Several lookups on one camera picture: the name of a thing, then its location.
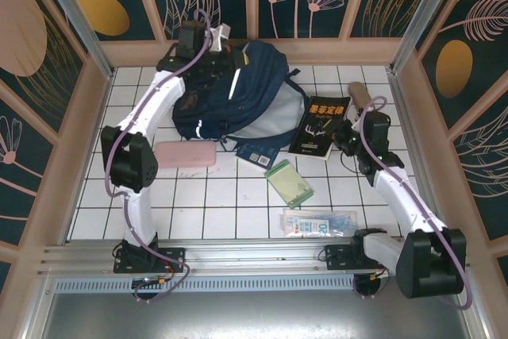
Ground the navy blue backpack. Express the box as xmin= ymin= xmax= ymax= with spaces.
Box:
xmin=171 ymin=40 xmax=309 ymax=153

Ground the green notebook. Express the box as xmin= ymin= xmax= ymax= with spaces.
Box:
xmin=264 ymin=159 xmax=314 ymax=210

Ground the tan glasses case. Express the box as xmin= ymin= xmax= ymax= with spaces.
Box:
xmin=348 ymin=81 xmax=372 ymax=112

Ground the slotted grey cable duct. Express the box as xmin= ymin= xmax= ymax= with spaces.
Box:
xmin=53 ymin=275 xmax=382 ymax=295

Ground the large blue book with barcodes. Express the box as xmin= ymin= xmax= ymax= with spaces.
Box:
xmin=235 ymin=141 xmax=283 ymax=171

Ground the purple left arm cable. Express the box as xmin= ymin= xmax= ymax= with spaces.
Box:
xmin=103 ymin=8 xmax=214 ymax=304

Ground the aluminium frame post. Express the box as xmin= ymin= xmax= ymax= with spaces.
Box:
xmin=387 ymin=0 xmax=468 ymax=76
xmin=31 ymin=0 xmax=117 ymax=80

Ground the clear pack of face masks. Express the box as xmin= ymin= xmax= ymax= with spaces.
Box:
xmin=281 ymin=207 xmax=360 ymax=239

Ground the pink pencil case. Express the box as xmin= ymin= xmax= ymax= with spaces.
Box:
xmin=153 ymin=140 xmax=218 ymax=169

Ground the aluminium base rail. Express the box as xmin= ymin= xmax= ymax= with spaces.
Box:
xmin=37 ymin=237 xmax=469 ymax=276

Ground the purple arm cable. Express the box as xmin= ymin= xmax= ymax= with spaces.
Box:
xmin=356 ymin=94 xmax=474 ymax=311
xmin=103 ymin=8 xmax=214 ymax=304

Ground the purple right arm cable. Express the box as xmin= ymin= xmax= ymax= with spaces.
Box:
xmin=356 ymin=94 xmax=474 ymax=311

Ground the aluminium table side rail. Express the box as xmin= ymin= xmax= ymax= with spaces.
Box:
xmin=387 ymin=68 xmax=453 ymax=243
xmin=59 ymin=68 xmax=116 ymax=245

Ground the black book with gold title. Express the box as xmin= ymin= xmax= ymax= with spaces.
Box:
xmin=288 ymin=95 xmax=352 ymax=161

